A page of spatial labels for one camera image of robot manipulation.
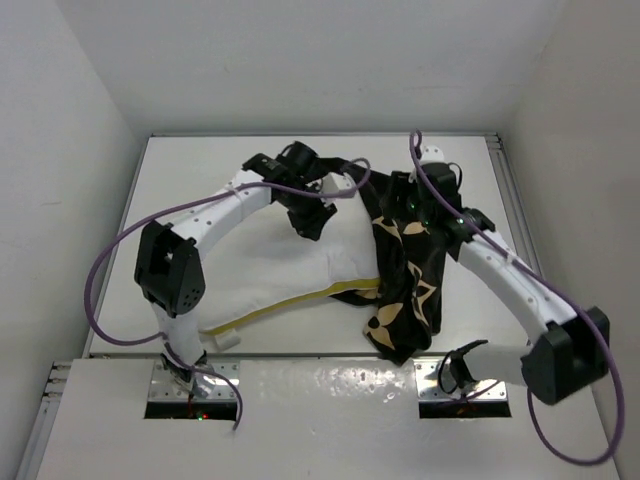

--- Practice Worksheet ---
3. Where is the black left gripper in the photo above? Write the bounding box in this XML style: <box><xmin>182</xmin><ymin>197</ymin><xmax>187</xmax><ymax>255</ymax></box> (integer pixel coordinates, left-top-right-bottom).
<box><xmin>276</xmin><ymin>181</ymin><xmax>334</xmax><ymax>239</ymax></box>

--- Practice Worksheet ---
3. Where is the black pillowcase with beige flowers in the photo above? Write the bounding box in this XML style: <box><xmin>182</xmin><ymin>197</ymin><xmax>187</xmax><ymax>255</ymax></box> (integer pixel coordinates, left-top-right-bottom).
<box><xmin>332</xmin><ymin>171</ymin><xmax>446</xmax><ymax>365</ymax></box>

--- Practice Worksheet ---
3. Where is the white pillow with yellow edge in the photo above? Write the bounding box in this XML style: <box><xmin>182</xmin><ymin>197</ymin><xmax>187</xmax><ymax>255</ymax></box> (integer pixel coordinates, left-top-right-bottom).
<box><xmin>193</xmin><ymin>196</ymin><xmax>378</xmax><ymax>353</ymax></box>

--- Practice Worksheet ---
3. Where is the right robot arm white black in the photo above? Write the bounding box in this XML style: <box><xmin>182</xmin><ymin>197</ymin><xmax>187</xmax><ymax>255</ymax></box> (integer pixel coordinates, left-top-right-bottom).
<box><xmin>384</xmin><ymin>162</ymin><xmax>611</xmax><ymax>405</ymax></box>

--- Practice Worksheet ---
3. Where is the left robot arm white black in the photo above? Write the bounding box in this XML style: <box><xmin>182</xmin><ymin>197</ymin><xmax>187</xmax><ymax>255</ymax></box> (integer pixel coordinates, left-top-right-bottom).
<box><xmin>134</xmin><ymin>141</ymin><xmax>337</xmax><ymax>387</ymax></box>

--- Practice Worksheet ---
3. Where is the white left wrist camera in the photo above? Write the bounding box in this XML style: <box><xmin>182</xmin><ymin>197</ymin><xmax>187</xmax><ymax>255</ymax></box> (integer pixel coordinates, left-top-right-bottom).
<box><xmin>320</xmin><ymin>172</ymin><xmax>354</xmax><ymax>205</ymax></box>

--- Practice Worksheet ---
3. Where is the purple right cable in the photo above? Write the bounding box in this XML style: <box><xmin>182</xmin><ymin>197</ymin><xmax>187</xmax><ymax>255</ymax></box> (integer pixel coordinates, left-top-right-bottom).
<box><xmin>408</xmin><ymin>130</ymin><xmax>626</xmax><ymax>465</ymax></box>

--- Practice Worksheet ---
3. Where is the purple cable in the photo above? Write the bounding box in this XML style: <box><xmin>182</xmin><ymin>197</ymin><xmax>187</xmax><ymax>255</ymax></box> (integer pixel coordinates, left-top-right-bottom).
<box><xmin>408</xmin><ymin>130</ymin><xmax>626</xmax><ymax>465</ymax></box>
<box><xmin>83</xmin><ymin>158</ymin><xmax>372</xmax><ymax>431</ymax></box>

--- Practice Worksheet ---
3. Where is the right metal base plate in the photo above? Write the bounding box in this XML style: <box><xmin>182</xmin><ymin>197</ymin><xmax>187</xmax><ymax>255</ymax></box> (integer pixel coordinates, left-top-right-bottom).
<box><xmin>414</xmin><ymin>357</ymin><xmax>508</xmax><ymax>405</ymax></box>

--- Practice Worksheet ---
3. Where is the metal base plate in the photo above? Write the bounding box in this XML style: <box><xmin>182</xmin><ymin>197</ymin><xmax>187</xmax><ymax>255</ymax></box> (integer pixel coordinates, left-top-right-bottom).
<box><xmin>147</xmin><ymin>364</ymin><xmax>239</xmax><ymax>403</ymax></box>
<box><xmin>414</xmin><ymin>357</ymin><xmax>508</xmax><ymax>405</ymax></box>

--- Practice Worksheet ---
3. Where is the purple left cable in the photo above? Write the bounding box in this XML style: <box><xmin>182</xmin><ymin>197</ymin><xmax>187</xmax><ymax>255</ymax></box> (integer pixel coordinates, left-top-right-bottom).
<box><xmin>83</xmin><ymin>158</ymin><xmax>372</xmax><ymax>431</ymax></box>

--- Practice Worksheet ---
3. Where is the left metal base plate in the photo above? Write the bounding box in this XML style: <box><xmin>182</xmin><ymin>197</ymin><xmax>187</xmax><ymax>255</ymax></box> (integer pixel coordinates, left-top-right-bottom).
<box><xmin>147</xmin><ymin>364</ymin><xmax>239</xmax><ymax>403</ymax></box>

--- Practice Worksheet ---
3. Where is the aluminium rail frame left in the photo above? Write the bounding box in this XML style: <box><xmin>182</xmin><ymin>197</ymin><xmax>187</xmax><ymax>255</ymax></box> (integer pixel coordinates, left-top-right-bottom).
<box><xmin>16</xmin><ymin>361</ymin><xmax>72</xmax><ymax>480</ymax></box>

